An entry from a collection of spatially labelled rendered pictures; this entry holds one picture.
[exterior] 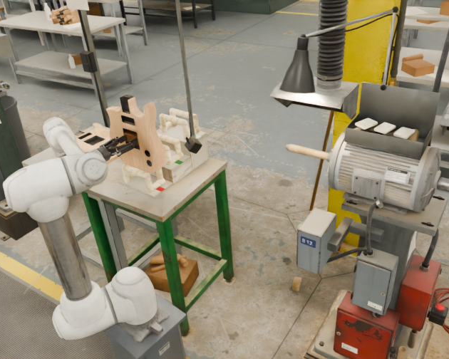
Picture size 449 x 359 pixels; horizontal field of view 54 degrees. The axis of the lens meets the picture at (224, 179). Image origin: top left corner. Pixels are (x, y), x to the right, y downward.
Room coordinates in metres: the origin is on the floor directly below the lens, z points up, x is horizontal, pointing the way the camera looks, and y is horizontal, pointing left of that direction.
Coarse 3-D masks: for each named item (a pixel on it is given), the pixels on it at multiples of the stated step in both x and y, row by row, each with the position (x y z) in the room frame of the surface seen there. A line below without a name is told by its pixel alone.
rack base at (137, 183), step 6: (120, 180) 2.03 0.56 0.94; (132, 180) 2.02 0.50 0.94; (138, 180) 2.02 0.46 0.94; (144, 180) 2.01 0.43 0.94; (156, 180) 2.00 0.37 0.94; (126, 186) 1.98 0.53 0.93; (132, 186) 1.96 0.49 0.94; (138, 186) 1.96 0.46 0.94; (144, 186) 1.96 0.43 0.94; (162, 186) 1.94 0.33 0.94; (168, 186) 1.94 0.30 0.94; (144, 192) 1.90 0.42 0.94; (156, 192) 1.89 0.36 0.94
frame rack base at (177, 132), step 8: (168, 128) 2.29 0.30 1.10; (176, 128) 2.28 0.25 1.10; (176, 136) 2.19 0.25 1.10; (168, 144) 2.19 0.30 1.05; (184, 144) 2.11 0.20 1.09; (184, 152) 2.12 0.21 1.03; (200, 152) 2.15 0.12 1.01; (192, 160) 2.10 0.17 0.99; (200, 160) 2.15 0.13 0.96; (192, 168) 2.09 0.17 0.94
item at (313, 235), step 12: (312, 216) 1.37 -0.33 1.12; (324, 216) 1.36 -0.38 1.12; (300, 228) 1.30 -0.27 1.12; (312, 228) 1.29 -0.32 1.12; (324, 228) 1.29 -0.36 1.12; (300, 240) 1.29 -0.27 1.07; (312, 240) 1.26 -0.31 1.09; (324, 240) 1.27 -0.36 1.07; (300, 252) 1.29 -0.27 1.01; (312, 252) 1.26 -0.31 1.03; (324, 252) 1.28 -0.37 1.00; (348, 252) 1.33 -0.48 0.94; (300, 264) 1.28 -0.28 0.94; (312, 264) 1.25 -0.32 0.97; (324, 264) 1.29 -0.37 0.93
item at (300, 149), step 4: (292, 148) 1.68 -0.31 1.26; (296, 148) 1.67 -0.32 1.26; (300, 148) 1.66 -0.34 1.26; (304, 148) 1.65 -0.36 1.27; (308, 148) 1.65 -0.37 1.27; (296, 152) 1.67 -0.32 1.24; (300, 152) 1.65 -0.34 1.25; (304, 152) 1.64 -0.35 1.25; (308, 152) 1.63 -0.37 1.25; (312, 152) 1.62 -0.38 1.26; (316, 152) 1.61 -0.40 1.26; (320, 152) 1.61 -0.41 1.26; (324, 152) 1.60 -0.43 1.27; (328, 152) 1.60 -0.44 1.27; (312, 156) 1.62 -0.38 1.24; (316, 156) 1.61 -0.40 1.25; (320, 156) 1.60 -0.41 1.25; (324, 156) 1.59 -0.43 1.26
